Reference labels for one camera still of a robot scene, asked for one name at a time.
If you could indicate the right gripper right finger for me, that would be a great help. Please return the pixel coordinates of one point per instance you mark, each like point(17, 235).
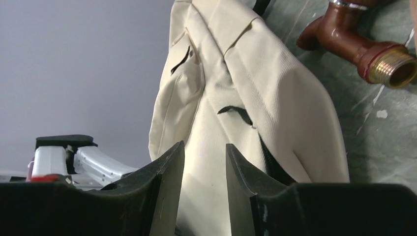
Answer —
point(258, 204)

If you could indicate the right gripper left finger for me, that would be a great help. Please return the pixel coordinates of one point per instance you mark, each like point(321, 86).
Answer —
point(148, 198)

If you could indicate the cream canvas backpack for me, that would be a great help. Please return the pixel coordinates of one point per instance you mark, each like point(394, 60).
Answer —
point(228, 79)

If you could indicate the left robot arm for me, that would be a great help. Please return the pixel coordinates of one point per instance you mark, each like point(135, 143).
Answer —
point(77, 159)

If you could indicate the brown pipe tee fitting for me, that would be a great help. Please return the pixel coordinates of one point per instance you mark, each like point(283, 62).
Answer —
point(387, 63)

